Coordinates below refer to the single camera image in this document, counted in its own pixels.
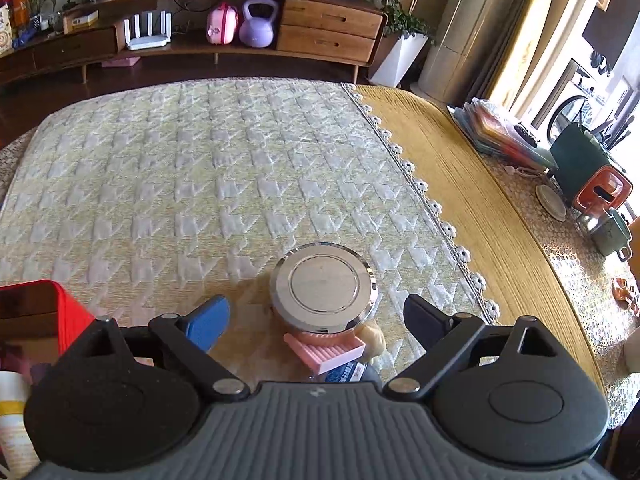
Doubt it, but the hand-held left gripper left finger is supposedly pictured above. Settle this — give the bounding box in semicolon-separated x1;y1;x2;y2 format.
57;294;251;403

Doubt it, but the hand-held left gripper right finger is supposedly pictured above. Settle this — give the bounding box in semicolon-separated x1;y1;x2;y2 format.
382;294;577;402

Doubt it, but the round steel tin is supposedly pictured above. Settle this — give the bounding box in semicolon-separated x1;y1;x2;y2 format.
270;244;378;336

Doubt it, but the pink ridged block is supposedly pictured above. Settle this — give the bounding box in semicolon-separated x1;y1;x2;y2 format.
284;332;366;375

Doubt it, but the red tin box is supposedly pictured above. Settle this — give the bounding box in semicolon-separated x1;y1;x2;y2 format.
0;280;96;376

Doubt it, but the white and yellow bottle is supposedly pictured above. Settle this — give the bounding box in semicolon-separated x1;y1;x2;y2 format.
0;371;43;480

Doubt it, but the beige ball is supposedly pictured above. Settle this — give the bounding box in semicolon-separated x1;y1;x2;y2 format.
360;322;387;361

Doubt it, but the small blue labelled packet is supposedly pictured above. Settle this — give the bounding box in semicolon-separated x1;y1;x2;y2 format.
307;360;363;383

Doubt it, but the quilted pale table mat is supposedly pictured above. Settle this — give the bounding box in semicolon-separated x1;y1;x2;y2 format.
0;79;501;386

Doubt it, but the drinking glass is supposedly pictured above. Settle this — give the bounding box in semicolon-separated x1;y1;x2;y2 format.
575;212;603;236

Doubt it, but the stack of folders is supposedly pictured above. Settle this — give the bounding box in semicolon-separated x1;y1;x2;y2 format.
447;100;558;171

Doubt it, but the green mug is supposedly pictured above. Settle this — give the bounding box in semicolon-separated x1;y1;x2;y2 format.
590;208;633;261

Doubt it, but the orange toy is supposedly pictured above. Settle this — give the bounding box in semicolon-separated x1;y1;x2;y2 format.
612;277;640;317

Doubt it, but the teal and orange utensil holder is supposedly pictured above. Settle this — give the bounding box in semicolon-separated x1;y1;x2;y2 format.
547;115;636;216

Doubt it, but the washing machine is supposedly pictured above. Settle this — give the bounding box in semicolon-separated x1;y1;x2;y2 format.
530;57;616;146

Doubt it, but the potted tree in white pot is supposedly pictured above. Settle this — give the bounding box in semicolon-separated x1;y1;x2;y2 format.
367;0;436;88

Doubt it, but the standing air conditioner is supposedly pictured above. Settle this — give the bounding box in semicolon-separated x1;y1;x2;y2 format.
417;0;538;106

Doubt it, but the white router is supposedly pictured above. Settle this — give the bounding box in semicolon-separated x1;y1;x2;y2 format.
124;10;172;51

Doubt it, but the purple kettlebell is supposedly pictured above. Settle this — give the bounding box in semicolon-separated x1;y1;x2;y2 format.
238;0;279;49

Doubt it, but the pink toy case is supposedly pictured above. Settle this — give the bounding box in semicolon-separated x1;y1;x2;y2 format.
206;2;239;45

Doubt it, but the wooden television cabinet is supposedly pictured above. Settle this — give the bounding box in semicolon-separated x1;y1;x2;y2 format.
0;0;388;86

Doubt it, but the yellow curtain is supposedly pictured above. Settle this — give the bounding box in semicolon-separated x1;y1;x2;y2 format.
487;0;616;111

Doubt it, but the small beige box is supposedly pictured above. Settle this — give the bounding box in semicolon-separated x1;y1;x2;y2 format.
62;10;100;34

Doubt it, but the white and brown snack box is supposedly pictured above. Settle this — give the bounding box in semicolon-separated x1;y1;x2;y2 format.
0;2;16;56

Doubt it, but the small green plant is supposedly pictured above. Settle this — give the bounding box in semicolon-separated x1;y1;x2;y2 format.
22;0;58;31

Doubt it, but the orange red gift bag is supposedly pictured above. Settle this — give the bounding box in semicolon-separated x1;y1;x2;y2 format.
0;0;28;28

